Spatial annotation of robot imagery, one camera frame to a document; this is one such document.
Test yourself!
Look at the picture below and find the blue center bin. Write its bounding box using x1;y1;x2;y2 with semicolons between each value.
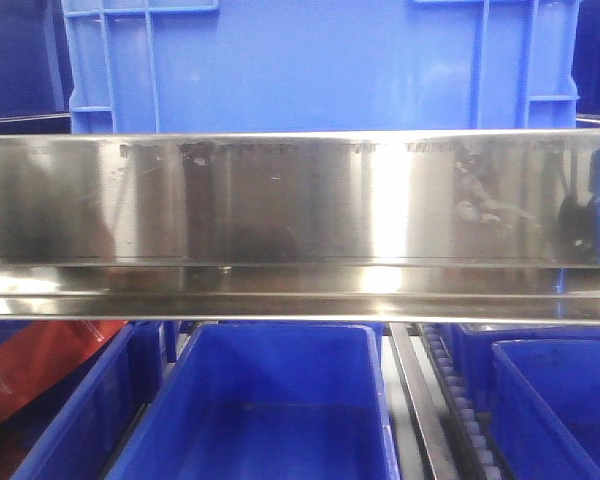
109;322;400;479

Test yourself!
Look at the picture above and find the blue bin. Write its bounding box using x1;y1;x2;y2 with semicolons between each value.
109;322;400;479
490;340;600;479
0;322;167;479

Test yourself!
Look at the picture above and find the red packet in bin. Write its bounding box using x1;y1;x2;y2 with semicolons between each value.
0;320;126;424

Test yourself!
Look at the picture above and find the blue left bin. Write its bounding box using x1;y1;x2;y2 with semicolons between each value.
0;322;167;479

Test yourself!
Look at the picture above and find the blue right bin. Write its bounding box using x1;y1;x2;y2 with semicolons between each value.
490;340;600;479

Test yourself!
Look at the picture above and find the light blue upper crate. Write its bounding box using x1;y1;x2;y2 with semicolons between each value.
62;1;579;133

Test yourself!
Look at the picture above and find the roller conveyor track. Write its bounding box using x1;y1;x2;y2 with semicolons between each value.
417;324;510;479

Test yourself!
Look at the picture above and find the stainless steel shelf rail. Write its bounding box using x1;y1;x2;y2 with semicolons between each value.
0;129;600;324

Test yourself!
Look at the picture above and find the metal divider rail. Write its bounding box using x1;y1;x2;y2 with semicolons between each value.
389;323;460;479

